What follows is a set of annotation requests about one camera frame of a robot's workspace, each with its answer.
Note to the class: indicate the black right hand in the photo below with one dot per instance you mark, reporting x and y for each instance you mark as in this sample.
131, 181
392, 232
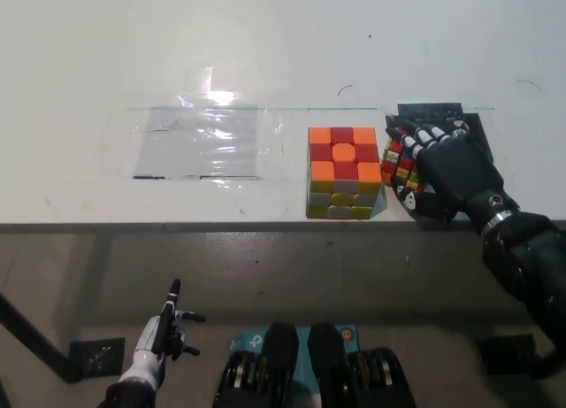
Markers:
460, 169

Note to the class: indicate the large orange red puzzle cube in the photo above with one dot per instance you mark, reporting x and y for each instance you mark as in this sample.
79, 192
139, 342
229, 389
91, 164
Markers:
342, 169

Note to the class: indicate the black tape patch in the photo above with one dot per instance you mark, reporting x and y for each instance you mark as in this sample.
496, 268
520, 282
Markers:
424, 111

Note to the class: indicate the white and black left hand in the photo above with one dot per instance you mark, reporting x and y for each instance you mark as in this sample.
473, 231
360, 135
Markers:
143, 355

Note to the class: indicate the small studded multicolour puzzle cube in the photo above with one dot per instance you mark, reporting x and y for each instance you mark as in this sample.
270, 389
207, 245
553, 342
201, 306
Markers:
393, 156

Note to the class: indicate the black table leg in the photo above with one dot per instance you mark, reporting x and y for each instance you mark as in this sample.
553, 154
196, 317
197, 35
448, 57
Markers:
31, 335

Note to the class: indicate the clear plastic sheet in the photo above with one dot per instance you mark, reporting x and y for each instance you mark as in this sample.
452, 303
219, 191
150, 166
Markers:
196, 144

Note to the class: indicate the teal router box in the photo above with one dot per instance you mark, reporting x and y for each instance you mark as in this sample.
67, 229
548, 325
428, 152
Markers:
304, 359

